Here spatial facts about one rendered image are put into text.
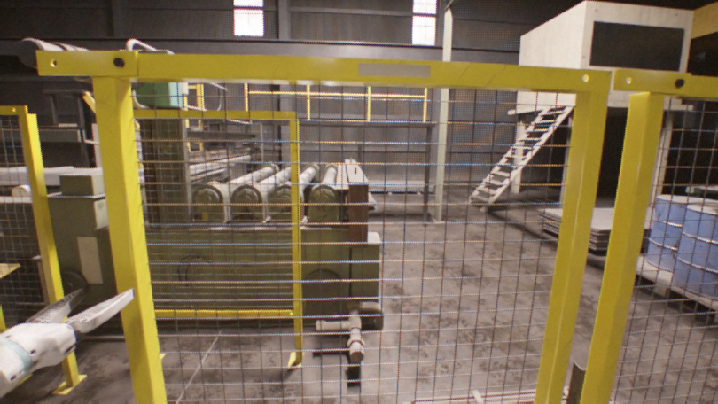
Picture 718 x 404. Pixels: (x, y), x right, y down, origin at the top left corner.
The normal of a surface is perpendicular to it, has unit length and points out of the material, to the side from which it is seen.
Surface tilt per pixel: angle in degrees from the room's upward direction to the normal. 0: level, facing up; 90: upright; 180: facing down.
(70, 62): 90
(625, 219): 90
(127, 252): 90
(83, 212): 90
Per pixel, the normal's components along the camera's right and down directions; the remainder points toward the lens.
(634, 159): -1.00, 0.00
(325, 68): 0.07, 0.15
